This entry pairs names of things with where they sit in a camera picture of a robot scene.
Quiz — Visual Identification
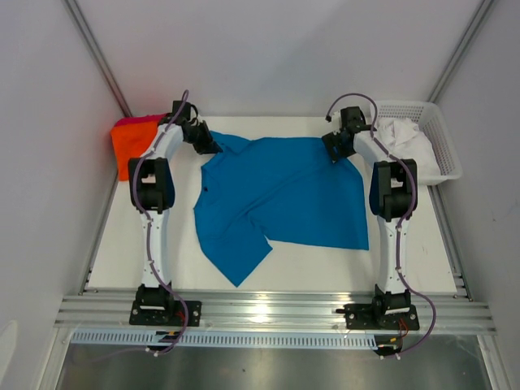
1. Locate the aluminium corner post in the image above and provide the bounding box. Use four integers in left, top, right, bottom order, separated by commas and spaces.
62, 0, 132, 118
427, 0, 499, 103

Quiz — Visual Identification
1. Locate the aluminium mounting rail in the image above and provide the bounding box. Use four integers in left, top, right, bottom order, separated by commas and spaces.
54, 290, 496, 335

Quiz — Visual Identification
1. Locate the blue t shirt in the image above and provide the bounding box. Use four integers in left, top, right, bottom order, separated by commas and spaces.
194, 132, 369, 287

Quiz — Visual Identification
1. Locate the left aluminium corner post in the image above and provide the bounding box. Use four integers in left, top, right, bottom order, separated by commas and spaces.
62, 0, 132, 118

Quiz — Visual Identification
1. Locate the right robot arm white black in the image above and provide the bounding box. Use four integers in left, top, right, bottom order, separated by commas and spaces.
322, 106, 418, 328

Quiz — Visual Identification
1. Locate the folded orange t shirt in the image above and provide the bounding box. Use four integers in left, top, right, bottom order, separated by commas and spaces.
110, 120, 158, 181

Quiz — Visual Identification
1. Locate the white slotted cable duct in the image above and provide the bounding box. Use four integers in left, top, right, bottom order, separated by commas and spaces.
71, 328, 377, 350

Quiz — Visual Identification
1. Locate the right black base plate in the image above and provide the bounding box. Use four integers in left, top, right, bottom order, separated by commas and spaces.
335, 303, 420, 331

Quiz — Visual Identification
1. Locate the white plastic basket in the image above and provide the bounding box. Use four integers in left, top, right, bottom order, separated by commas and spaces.
370, 101, 462, 185

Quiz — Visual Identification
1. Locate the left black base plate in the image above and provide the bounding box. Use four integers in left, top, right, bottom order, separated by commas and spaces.
129, 301, 202, 327

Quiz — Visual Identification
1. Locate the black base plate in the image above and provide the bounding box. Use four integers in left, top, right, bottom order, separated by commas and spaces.
129, 301, 202, 327
335, 303, 420, 331

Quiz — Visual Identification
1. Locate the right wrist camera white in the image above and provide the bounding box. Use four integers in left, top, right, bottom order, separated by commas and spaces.
325, 110, 340, 123

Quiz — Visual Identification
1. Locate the white t shirt in basket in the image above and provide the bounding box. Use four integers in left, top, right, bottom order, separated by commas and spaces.
375, 118, 440, 184

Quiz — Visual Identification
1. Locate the right aluminium corner post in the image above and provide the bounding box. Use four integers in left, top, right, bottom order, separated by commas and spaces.
427, 0, 499, 103

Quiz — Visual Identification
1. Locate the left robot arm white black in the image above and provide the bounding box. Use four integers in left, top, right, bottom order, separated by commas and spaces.
128, 93, 222, 325

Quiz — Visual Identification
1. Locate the folded pink t shirt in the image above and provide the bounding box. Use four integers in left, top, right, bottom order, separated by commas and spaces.
115, 114, 165, 127

